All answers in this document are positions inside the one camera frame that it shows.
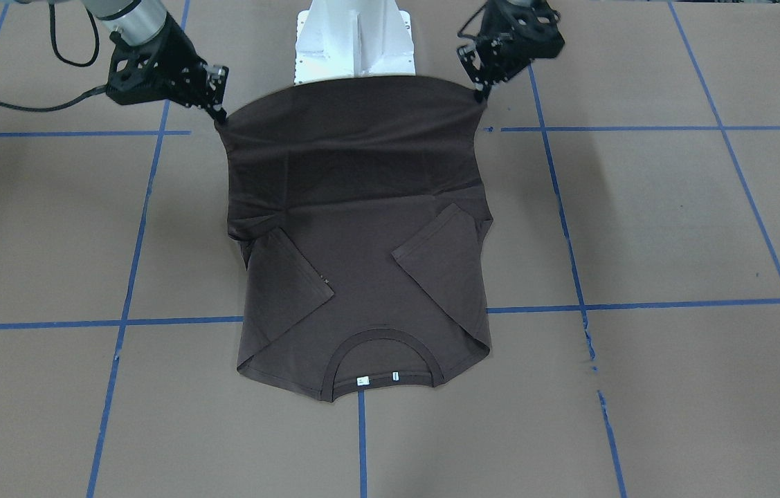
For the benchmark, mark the brown t-shirt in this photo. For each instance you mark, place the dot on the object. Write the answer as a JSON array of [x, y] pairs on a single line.
[[360, 213]]

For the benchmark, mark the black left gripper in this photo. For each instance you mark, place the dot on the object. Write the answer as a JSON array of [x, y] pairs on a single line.
[[506, 26]]

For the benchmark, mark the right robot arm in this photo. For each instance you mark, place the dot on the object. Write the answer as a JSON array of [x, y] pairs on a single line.
[[136, 22]]

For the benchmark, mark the white column pedestal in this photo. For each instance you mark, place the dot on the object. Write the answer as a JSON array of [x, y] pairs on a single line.
[[349, 39]]

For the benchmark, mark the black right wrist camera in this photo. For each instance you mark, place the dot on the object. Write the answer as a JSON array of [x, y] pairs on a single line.
[[135, 76]]

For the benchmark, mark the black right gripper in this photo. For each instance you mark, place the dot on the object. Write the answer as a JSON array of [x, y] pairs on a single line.
[[174, 50]]

